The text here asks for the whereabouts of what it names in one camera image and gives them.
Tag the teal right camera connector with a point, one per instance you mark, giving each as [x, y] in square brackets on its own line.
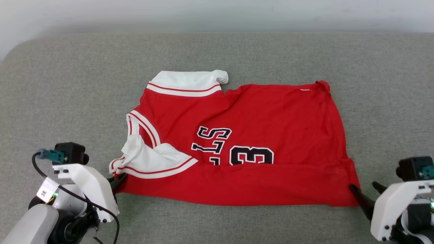
[428, 172]

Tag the teal camera connector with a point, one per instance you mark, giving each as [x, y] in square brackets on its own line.
[52, 155]
[428, 172]

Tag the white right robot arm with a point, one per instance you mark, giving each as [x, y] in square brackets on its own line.
[417, 220]

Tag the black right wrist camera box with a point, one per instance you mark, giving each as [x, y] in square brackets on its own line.
[410, 167]

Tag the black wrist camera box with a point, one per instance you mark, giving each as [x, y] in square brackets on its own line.
[410, 167]
[72, 152]

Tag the red and white basketball jersey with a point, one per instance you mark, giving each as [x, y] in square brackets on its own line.
[271, 118]

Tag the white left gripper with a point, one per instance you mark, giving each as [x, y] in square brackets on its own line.
[91, 189]

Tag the teal left camera connector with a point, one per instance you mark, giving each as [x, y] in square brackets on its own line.
[52, 155]

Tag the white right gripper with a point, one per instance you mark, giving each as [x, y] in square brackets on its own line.
[390, 206]

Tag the grey fabric sofa cushion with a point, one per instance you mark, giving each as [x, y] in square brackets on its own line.
[67, 84]

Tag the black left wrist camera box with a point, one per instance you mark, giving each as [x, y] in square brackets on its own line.
[72, 152]

